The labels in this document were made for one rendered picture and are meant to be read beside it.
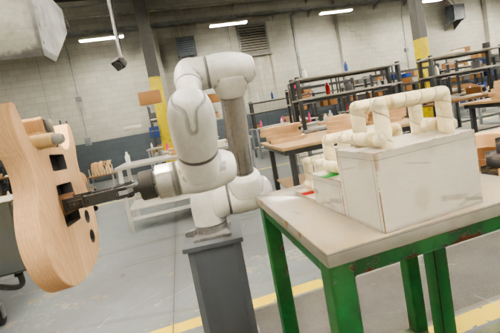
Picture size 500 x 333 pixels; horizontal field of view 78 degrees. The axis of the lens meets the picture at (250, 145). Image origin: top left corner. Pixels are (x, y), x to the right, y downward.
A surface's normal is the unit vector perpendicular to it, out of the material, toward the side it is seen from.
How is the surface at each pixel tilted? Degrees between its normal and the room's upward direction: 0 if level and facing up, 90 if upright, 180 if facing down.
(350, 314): 90
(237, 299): 90
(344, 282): 91
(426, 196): 90
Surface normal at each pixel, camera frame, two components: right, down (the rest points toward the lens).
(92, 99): 0.22, 0.04
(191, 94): 0.00, -0.66
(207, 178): 0.35, 0.53
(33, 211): 0.10, -0.41
